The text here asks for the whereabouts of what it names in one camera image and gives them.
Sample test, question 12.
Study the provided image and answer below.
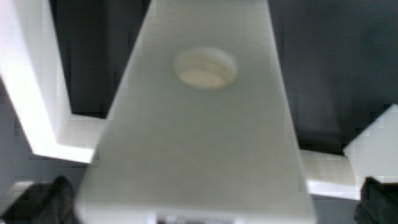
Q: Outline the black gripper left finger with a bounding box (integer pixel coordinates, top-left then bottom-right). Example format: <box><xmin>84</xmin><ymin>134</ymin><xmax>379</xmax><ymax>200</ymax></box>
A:
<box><xmin>2</xmin><ymin>176</ymin><xmax>80</xmax><ymax>224</ymax></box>

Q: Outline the white cabinet top block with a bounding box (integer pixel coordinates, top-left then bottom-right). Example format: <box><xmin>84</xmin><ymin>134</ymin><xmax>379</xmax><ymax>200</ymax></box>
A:
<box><xmin>75</xmin><ymin>0</ymin><xmax>317</xmax><ymax>224</ymax></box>

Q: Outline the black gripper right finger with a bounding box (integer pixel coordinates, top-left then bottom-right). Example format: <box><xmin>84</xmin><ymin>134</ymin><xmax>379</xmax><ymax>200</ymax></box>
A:
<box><xmin>354</xmin><ymin>177</ymin><xmax>398</xmax><ymax>224</ymax></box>

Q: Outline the white right fence bar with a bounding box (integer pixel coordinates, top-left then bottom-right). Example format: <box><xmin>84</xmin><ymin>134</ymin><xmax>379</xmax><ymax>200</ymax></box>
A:
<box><xmin>301</xmin><ymin>150</ymin><xmax>361</xmax><ymax>200</ymax></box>

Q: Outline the white front fence bar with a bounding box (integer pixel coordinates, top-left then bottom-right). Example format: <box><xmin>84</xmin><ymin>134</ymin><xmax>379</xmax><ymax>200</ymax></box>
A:
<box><xmin>0</xmin><ymin>0</ymin><xmax>105</xmax><ymax>163</ymax></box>

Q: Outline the white cabinet body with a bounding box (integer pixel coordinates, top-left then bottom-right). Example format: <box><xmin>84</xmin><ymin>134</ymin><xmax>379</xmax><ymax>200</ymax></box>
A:
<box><xmin>343</xmin><ymin>104</ymin><xmax>398</xmax><ymax>183</ymax></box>

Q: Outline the white fence bar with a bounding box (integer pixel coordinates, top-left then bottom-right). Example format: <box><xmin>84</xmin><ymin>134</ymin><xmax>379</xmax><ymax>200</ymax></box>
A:
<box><xmin>0</xmin><ymin>0</ymin><xmax>105</xmax><ymax>163</ymax></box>
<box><xmin>301</xmin><ymin>150</ymin><xmax>361</xmax><ymax>200</ymax></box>

